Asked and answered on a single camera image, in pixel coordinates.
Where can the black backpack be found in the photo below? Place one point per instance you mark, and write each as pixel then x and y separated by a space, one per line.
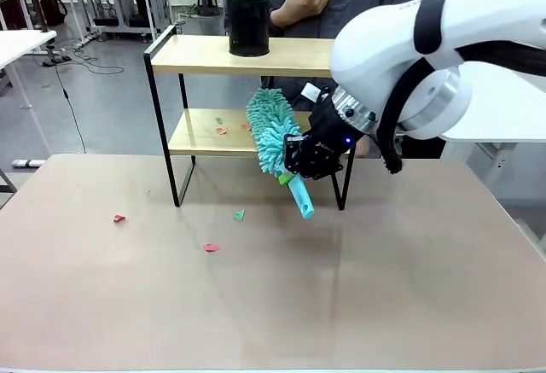
pixel 53 9

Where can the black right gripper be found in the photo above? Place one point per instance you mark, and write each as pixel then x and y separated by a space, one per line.
pixel 328 134

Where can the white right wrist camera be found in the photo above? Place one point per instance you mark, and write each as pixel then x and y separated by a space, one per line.
pixel 311 92

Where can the white side table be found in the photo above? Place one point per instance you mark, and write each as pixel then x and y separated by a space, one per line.
pixel 21 44

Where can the large white table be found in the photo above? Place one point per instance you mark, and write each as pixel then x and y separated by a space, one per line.
pixel 503 104

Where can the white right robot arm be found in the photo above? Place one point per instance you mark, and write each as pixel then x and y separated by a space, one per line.
pixel 426 36

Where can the teal microfiber duster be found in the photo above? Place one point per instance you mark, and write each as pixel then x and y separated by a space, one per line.
pixel 271 129

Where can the two-tier wood shelf black frame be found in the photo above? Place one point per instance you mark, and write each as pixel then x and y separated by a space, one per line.
pixel 200 55

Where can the black cylindrical canister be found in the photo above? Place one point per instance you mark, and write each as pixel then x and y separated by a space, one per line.
pixel 249 25

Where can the white power strip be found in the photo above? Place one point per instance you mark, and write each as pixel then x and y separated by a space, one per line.
pixel 27 162

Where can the red paper scrap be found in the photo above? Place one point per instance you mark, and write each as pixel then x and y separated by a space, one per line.
pixel 211 248
pixel 119 219
pixel 222 131

